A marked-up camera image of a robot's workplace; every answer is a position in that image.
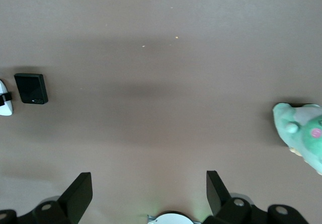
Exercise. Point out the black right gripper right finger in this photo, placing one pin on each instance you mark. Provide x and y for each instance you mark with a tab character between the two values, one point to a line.
219	198

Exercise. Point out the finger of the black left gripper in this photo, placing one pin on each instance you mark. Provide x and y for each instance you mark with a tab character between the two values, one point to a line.
6	96

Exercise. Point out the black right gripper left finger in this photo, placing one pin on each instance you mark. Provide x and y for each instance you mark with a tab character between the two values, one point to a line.
75	198

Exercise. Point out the white computer mouse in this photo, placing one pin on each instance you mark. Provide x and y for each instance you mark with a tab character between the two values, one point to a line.
6	109

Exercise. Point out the black phone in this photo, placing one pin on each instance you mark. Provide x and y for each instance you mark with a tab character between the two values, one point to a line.
31	88

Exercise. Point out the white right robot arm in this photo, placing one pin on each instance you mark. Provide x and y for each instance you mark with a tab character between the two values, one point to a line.
173	217

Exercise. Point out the green dinosaur plush toy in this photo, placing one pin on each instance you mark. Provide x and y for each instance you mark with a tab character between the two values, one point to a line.
299	138

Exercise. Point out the brown table cover mat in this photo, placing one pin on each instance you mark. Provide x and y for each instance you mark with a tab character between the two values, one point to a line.
161	83

